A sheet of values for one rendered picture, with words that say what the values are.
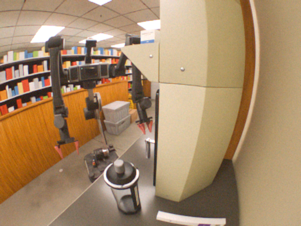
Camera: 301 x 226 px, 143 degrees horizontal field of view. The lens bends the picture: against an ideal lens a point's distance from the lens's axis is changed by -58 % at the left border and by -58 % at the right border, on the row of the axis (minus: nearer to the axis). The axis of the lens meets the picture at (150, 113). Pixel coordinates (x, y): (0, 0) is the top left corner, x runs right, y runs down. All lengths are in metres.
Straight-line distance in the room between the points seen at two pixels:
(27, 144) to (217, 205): 2.28
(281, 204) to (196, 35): 0.52
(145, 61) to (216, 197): 0.62
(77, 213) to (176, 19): 0.74
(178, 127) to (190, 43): 0.20
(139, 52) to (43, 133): 2.08
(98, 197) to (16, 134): 1.75
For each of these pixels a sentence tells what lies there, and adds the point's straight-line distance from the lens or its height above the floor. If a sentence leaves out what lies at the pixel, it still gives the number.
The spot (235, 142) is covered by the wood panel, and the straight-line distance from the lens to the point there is 0.80.
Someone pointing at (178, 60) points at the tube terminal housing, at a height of 1.46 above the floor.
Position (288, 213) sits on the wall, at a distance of 0.44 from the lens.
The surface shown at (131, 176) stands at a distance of 0.35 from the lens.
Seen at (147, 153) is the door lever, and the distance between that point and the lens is 0.46.
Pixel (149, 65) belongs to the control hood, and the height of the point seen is 1.45.
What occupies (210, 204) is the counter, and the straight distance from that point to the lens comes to 0.60.
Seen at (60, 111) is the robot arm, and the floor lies 1.27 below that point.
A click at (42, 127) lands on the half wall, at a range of 2.20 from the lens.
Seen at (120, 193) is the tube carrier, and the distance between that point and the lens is 0.38.
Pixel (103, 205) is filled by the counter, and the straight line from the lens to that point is 0.58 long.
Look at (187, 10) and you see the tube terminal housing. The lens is 0.31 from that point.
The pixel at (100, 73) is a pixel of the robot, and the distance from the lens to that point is 1.20.
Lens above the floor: 1.44
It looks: 21 degrees down
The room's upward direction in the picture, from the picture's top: straight up
